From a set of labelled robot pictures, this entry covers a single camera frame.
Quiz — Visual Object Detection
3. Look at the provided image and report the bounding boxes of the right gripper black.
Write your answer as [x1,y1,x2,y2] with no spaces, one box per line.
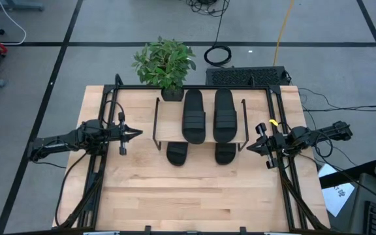
[246,122,295,170]

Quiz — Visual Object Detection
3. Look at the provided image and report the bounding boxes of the yellow cable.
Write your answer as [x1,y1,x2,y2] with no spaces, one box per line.
[272,0,296,67]

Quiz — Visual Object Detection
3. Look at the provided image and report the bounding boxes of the black bar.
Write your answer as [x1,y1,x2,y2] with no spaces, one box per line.
[318,159,376,189]

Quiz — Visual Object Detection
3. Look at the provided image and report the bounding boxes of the black metal table frame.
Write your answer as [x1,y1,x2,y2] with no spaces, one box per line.
[52,73,331,234]

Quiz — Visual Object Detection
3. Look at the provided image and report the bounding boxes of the tangled black cables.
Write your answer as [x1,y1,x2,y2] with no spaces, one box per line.
[184,0,231,17]

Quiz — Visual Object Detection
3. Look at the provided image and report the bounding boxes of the green leafy plant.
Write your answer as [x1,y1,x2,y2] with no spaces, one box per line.
[131,35,197,91]

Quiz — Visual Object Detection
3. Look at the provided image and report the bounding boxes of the wooden shelf with black legs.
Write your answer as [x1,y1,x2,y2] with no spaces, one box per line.
[151,97,250,153]

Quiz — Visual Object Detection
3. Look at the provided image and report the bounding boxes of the black plant pot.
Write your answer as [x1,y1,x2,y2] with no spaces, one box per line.
[161,86,185,102]

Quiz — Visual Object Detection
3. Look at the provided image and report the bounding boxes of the white cable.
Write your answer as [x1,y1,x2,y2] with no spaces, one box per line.
[0,0,27,46]

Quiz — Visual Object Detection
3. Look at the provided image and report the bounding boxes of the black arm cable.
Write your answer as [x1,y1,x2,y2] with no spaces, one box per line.
[54,151,89,228]

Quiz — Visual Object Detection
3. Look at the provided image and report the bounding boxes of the black rubber slide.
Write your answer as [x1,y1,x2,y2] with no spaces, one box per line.
[166,142,189,166]
[213,87,238,144]
[214,142,237,166]
[181,88,207,145]

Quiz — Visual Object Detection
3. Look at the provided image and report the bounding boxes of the black floor cable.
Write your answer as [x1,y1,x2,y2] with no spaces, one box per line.
[297,87,376,114]

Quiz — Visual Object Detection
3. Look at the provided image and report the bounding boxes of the coiled black cable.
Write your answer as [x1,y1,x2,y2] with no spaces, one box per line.
[203,44,233,68]

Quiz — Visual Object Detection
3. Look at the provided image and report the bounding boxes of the dark grey desk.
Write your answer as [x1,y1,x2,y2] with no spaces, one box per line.
[349,172,376,235]

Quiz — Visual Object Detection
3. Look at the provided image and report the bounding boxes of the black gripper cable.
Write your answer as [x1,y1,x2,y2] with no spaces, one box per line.
[104,100,125,125]

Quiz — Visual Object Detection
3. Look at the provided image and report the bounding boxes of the white paper sheet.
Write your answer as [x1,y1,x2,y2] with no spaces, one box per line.
[318,163,339,179]
[321,181,356,218]

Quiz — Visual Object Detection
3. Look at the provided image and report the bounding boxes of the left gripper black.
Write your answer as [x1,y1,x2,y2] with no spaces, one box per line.
[109,112,143,155]

